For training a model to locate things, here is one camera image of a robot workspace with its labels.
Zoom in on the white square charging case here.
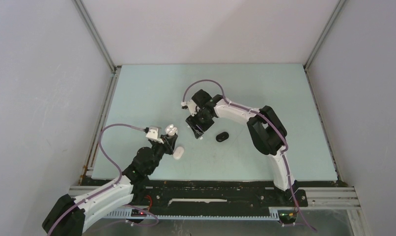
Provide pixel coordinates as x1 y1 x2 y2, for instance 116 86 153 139
165 124 178 137

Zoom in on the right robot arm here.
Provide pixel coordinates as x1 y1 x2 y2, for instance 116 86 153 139
181 89 297 206

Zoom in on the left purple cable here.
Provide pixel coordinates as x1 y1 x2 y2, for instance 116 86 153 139
46 123 148 236

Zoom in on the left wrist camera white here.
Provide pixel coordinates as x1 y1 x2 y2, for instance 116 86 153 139
145 126 164 144

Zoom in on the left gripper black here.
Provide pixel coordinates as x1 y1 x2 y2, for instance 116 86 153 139
146 133 177 174

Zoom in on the aluminium frame post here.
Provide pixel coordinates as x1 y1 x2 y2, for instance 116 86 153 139
303 0 349 180
73 0 116 170

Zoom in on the white oval charging case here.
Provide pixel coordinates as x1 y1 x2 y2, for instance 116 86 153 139
172 146 185 160

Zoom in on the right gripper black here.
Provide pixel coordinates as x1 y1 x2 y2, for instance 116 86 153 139
187 108 215 138

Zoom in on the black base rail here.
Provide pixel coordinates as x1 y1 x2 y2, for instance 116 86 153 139
81 177 308 219

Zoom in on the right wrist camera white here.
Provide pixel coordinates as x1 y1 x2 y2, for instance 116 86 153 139
181 100 199 117

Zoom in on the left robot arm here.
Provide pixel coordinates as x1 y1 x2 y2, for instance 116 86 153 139
42 135 178 236

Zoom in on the blue-grey cable duct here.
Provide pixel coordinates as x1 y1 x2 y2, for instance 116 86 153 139
103 208 282 221

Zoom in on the right aluminium frame post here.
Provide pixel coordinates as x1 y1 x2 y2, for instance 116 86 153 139
303 0 349 180

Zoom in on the left aluminium frame post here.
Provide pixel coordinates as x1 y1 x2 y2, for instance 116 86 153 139
73 0 116 170

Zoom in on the black oval charging case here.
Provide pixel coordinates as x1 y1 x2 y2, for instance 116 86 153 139
216 131 229 143

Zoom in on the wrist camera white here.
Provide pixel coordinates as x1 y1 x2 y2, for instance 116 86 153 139
181 100 199 117
145 126 164 144

